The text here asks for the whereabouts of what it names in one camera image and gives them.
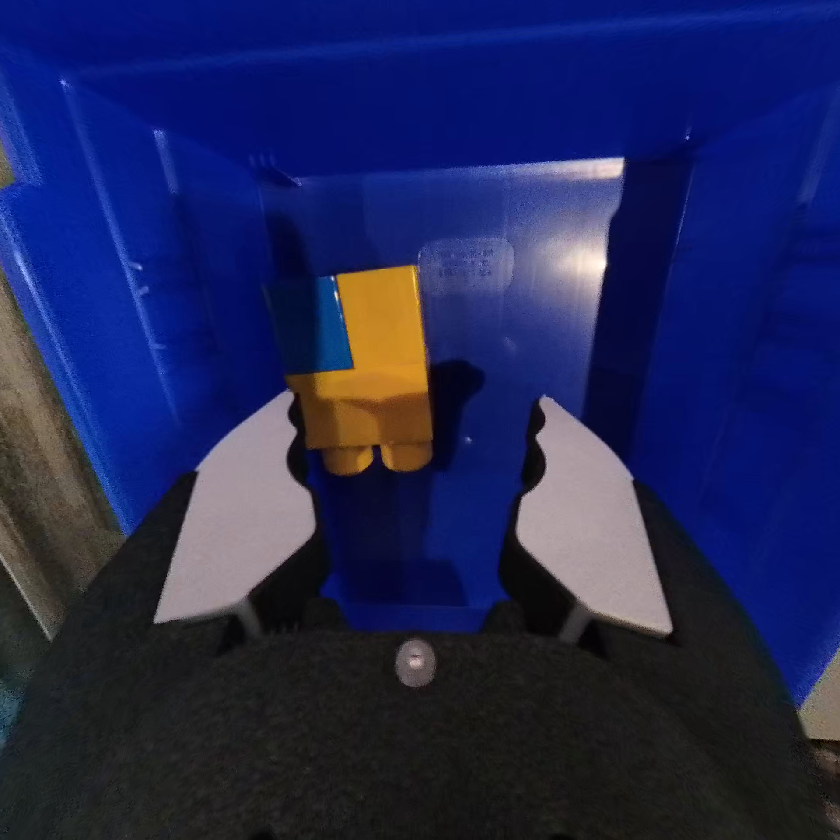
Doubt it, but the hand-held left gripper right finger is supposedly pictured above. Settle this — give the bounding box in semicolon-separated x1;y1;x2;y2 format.
515;395;674;644

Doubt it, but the blue plastic bin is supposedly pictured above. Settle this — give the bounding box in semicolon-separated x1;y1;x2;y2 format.
0;0;840;723

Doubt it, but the blue mega block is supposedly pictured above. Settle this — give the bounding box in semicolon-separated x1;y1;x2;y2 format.
266;276;357;376

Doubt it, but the yellow two-stud block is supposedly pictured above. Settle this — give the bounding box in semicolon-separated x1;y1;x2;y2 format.
285;264;435;475

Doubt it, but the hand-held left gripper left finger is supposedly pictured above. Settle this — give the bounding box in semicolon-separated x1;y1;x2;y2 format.
152;390;324;636

